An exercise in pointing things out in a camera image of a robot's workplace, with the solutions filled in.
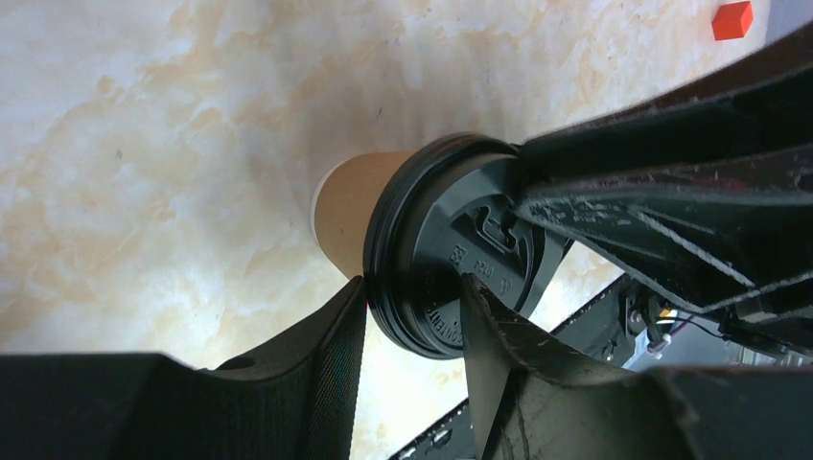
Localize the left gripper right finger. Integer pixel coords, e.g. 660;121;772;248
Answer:
459;272;813;460

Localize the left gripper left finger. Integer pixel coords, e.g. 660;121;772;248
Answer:
1;277;367;459

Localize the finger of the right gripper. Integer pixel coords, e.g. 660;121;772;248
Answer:
517;145;812;314
520;25;812;180

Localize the single brown paper cup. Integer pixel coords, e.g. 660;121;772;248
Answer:
311;151;413;279

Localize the single black cup lid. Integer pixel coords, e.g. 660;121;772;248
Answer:
362;132;571;360

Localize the small red cube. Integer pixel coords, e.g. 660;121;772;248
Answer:
711;1;754;41

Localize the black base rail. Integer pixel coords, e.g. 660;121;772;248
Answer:
387;272;813;460

